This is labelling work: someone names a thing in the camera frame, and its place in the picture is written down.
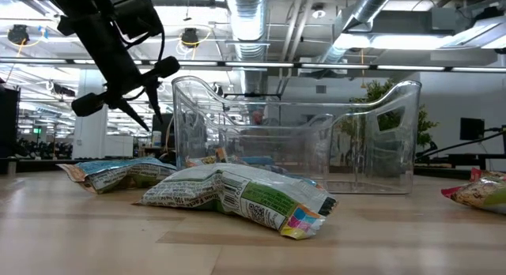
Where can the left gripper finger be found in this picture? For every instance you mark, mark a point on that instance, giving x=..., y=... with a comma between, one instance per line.
x=132, y=111
x=154, y=97

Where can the clear plastic bin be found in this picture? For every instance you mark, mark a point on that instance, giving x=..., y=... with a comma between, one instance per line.
x=367, y=156
x=330, y=132

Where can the red Quaker Chewy granola bar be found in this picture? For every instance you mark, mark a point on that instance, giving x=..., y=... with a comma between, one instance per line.
x=478, y=194
x=492, y=174

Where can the dark display screen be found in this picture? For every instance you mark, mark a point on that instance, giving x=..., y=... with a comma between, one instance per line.
x=166, y=132

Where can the white building column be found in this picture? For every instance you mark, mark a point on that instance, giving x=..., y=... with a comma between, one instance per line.
x=90, y=140

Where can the green exit sign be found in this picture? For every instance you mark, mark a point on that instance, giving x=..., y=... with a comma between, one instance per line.
x=37, y=130

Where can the black cabinet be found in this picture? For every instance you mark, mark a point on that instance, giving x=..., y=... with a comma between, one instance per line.
x=8, y=121

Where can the grey vent grille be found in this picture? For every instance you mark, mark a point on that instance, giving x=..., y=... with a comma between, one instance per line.
x=321, y=89

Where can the round white ceiling sensor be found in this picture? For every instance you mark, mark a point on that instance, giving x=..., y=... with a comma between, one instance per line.
x=318, y=12

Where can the green potted plant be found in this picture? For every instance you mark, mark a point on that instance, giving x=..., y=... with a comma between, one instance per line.
x=427, y=125

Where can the black monitor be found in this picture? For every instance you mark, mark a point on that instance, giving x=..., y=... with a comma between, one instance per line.
x=472, y=129

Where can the black desk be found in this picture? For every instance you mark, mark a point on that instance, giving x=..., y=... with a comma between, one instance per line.
x=474, y=160

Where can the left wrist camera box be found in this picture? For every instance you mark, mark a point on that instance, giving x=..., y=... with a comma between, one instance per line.
x=136, y=14

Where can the black ceiling camera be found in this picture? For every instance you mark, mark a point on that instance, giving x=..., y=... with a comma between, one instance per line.
x=17, y=34
x=190, y=37

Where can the silver ventilation duct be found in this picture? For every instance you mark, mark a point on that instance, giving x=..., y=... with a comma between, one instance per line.
x=367, y=10
x=249, y=26

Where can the black light rail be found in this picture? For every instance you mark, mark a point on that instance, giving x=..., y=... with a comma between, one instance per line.
x=435, y=68

